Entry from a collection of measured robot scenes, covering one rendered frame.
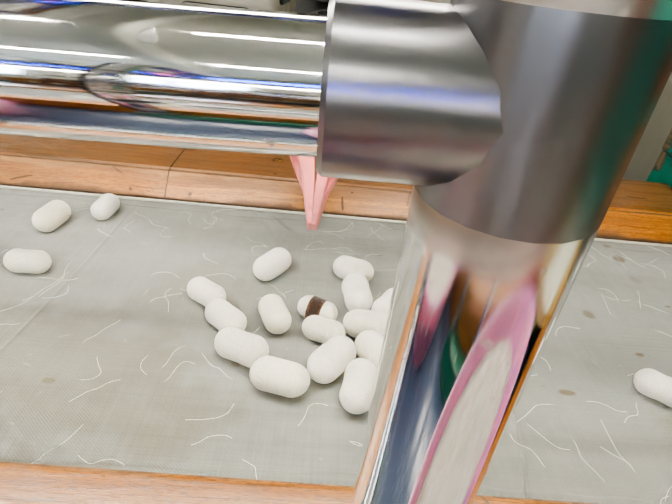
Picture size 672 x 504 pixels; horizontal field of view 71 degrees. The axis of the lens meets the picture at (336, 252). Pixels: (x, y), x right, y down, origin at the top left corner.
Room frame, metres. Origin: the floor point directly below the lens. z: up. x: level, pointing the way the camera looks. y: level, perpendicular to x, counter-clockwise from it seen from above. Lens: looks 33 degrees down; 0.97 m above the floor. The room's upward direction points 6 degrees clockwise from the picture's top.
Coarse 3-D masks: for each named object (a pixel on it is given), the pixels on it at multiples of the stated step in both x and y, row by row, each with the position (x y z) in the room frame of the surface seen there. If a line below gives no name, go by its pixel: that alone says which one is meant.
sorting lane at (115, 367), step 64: (0, 192) 0.40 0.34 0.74; (64, 192) 0.41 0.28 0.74; (0, 256) 0.30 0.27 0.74; (64, 256) 0.31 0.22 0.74; (128, 256) 0.32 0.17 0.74; (192, 256) 0.33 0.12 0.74; (256, 256) 0.34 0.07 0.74; (320, 256) 0.35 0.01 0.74; (384, 256) 0.36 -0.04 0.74; (640, 256) 0.41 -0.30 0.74; (0, 320) 0.23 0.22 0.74; (64, 320) 0.23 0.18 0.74; (128, 320) 0.24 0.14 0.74; (192, 320) 0.25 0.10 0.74; (256, 320) 0.26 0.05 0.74; (576, 320) 0.30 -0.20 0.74; (640, 320) 0.30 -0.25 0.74; (0, 384) 0.18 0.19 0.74; (64, 384) 0.18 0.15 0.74; (128, 384) 0.19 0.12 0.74; (192, 384) 0.19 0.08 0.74; (320, 384) 0.20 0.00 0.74; (576, 384) 0.23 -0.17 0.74; (0, 448) 0.14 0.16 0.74; (64, 448) 0.14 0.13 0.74; (128, 448) 0.15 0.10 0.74; (192, 448) 0.15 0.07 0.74; (256, 448) 0.15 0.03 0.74; (320, 448) 0.16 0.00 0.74; (512, 448) 0.17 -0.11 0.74; (576, 448) 0.18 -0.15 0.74; (640, 448) 0.18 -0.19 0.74
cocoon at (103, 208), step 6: (102, 198) 0.38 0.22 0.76; (108, 198) 0.38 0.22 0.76; (114, 198) 0.38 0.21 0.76; (96, 204) 0.37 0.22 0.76; (102, 204) 0.37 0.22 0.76; (108, 204) 0.37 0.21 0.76; (114, 204) 0.38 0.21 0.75; (90, 210) 0.37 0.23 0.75; (96, 210) 0.36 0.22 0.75; (102, 210) 0.36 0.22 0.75; (108, 210) 0.37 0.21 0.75; (114, 210) 0.38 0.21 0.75; (96, 216) 0.36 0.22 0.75; (102, 216) 0.36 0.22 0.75; (108, 216) 0.37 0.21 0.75
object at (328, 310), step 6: (300, 300) 0.27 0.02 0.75; (306, 300) 0.26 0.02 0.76; (300, 306) 0.26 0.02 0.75; (306, 306) 0.26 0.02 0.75; (324, 306) 0.26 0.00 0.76; (330, 306) 0.26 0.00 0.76; (300, 312) 0.26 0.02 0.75; (324, 312) 0.25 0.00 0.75; (330, 312) 0.26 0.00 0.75; (336, 312) 0.26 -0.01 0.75; (330, 318) 0.25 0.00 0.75
